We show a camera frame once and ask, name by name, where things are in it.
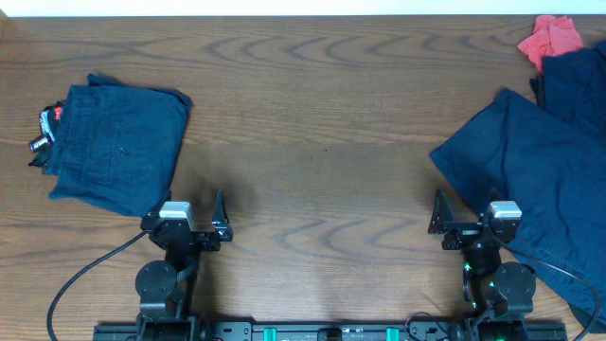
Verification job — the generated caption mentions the red cloth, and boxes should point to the red cloth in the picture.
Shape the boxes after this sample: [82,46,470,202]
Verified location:
[517,15,584,73]

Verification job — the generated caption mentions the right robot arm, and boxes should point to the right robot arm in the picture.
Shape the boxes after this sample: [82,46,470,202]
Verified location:
[428,189,536,340]

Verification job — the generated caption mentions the black polo shirt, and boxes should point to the black polo shirt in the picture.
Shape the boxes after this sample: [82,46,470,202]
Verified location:
[529,41,605,143]

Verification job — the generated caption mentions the black garment with printed label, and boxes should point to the black garment with printed label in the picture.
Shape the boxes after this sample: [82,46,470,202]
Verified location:
[28,100,65,169]

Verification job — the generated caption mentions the folded navy blue shorts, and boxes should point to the folded navy blue shorts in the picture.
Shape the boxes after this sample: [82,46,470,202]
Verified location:
[45,74,193,217]

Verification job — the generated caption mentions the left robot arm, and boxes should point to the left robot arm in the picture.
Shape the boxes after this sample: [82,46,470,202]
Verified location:
[134,191,234,341]

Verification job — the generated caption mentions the navy blue shorts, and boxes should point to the navy blue shorts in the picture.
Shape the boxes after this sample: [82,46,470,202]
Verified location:
[45,74,193,217]
[430,89,605,324]

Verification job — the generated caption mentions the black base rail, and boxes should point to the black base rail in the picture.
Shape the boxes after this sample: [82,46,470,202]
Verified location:
[93,320,567,341]

